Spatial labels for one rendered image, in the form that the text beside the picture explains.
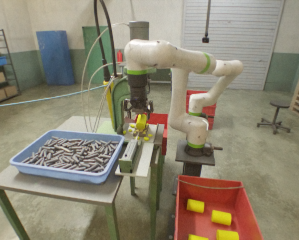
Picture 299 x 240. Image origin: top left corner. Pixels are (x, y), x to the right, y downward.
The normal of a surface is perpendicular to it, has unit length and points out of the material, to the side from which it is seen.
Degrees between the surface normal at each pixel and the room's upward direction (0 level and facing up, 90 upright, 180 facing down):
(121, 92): 90
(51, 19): 90
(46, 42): 90
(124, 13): 90
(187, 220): 0
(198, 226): 0
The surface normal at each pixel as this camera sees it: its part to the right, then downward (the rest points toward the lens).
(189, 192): -0.17, 0.42
